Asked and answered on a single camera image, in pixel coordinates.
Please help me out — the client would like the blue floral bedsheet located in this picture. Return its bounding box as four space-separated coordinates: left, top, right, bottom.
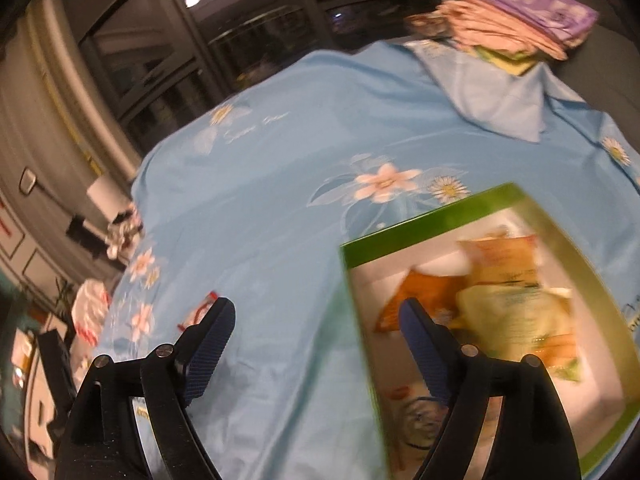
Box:
97 40 640 480

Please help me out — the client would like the white lamp shade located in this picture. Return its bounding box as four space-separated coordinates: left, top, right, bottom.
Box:
86 172 132 221

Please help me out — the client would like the pale yellow snack packet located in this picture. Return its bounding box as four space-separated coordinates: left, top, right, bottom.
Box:
452 280 576 356

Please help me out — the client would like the floral cloth bundle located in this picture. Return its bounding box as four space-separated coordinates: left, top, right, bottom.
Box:
105 205 146 261

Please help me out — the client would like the white red plastic bag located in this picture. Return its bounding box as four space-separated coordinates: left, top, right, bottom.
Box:
70 279 112 346

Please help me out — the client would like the green box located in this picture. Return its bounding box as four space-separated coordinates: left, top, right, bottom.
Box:
339 182 640 480

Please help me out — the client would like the orange snack packet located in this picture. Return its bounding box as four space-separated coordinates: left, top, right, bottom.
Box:
375 267 468 333

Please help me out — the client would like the dark window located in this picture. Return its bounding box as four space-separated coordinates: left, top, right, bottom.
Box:
50 0 441 156

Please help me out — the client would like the red snack packet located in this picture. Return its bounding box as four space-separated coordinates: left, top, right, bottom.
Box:
177 290 221 333

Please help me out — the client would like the grey sofa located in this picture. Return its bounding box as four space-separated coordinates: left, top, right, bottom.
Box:
550 0 640 126

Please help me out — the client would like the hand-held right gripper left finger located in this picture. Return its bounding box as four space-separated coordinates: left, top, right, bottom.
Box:
53 296 237 480

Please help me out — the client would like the blue pillowcase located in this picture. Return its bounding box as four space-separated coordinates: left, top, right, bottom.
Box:
405 40 558 143

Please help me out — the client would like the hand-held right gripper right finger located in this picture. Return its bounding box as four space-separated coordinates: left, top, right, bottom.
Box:
397 296 585 480

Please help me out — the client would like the black stand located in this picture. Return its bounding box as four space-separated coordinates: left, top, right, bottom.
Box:
66 214 108 256

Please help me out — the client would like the stack of folded cloths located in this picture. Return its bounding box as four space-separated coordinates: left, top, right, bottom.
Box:
405 0 601 78

